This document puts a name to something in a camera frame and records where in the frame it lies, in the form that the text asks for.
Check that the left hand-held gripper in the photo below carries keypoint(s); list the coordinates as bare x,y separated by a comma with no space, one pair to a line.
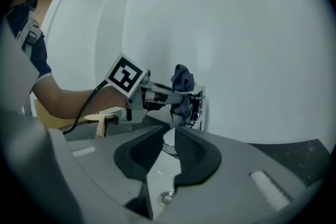
125,74

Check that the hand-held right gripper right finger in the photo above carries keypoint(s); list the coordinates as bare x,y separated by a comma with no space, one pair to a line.
199,157

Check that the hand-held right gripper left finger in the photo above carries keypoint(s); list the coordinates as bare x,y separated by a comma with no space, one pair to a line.
136,154

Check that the dark grey cloth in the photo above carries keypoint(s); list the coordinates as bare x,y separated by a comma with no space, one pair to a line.
183,78

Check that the chrome sink faucet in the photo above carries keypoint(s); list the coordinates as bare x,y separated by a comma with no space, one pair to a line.
196,110

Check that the person's left forearm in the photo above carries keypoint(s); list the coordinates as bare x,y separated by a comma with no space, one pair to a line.
78,101

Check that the white sink basin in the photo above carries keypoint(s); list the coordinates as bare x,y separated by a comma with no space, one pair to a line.
164,175

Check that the round metal sink drain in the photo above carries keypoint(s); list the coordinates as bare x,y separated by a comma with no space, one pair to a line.
166,198

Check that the person's navy shirt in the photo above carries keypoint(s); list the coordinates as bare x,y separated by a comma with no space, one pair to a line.
39,57

